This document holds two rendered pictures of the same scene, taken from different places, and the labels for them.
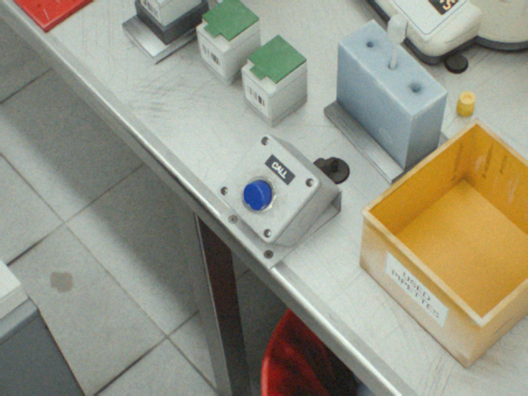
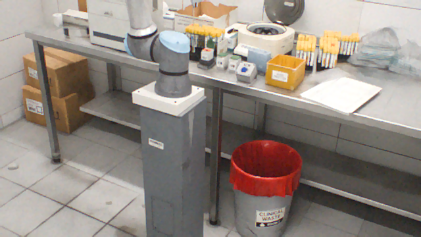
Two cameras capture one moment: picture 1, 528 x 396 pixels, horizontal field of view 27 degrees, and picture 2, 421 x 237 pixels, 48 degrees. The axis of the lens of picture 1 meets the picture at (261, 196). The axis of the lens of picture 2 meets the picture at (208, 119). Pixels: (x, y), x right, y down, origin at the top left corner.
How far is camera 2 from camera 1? 1.49 m
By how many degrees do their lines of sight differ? 35
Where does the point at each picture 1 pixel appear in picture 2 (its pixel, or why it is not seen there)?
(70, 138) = (133, 176)
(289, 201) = (250, 68)
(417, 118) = (268, 56)
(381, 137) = (259, 68)
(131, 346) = not seen: hidden behind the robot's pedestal
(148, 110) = (210, 74)
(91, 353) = not seen: hidden behind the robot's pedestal
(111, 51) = (196, 69)
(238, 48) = (225, 59)
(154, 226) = not seen: hidden behind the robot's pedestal
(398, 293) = (275, 82)
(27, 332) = (204, 103)
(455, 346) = (290, 85)
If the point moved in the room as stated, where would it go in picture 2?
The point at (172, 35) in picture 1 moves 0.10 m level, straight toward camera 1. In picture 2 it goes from (209, 63) to (220, 70)
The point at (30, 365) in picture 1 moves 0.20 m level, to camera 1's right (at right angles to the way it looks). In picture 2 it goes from (202, 117) to (245, 109)
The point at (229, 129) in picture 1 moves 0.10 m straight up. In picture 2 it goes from (227, 74) to (229, 53)
